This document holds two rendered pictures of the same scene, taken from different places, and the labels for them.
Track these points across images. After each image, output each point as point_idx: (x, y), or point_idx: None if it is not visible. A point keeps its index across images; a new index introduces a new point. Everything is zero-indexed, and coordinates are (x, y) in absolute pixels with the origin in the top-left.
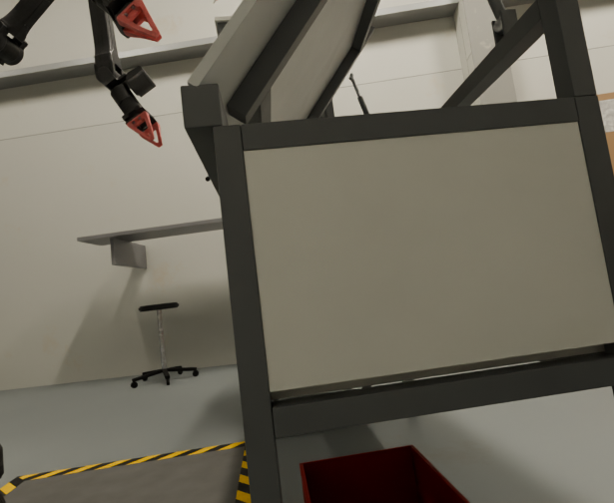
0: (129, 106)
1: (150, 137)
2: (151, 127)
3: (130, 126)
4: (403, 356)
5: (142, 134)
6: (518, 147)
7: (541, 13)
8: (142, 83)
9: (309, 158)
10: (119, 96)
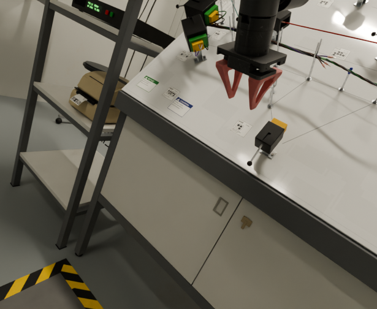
0: (269, 37)
1: (254, 105)
2: (265, 92)
3: (258, 85)
4: None
5: (254, 99)
6: None
7: None
8: (298, 3)
9: None
10: (273, 5)
